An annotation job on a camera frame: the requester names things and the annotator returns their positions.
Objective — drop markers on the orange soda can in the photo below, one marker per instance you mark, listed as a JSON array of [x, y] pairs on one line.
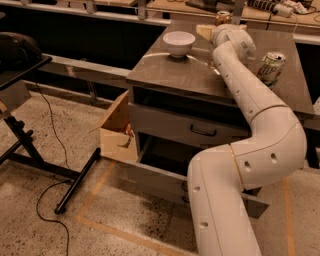
[[222, 17]]

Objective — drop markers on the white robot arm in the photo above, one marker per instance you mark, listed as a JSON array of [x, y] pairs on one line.
[[217, 176]]

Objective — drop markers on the white ceramic bowl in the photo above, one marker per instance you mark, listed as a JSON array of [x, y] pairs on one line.
[[178, 43]]

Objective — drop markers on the green white soda can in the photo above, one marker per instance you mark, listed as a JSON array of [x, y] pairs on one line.
[[271, 67]]

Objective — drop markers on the black coiled tool on bench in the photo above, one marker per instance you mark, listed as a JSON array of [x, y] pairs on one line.
[[271, 7]]

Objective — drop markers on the grey drawer cabinet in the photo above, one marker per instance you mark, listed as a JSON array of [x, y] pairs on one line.
[[191, 87]]

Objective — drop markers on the open lower drawer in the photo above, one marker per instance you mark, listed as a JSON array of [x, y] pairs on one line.
[[161, 169]]

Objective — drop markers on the cardboard box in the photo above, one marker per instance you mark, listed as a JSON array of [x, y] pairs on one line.
[[116, 137]]

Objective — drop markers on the dark rounded object on stand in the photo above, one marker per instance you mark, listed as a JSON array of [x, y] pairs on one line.
[[17, 51]]

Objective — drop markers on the grey metal rail beam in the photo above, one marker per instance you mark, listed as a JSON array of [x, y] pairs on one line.
[[83, 70]]

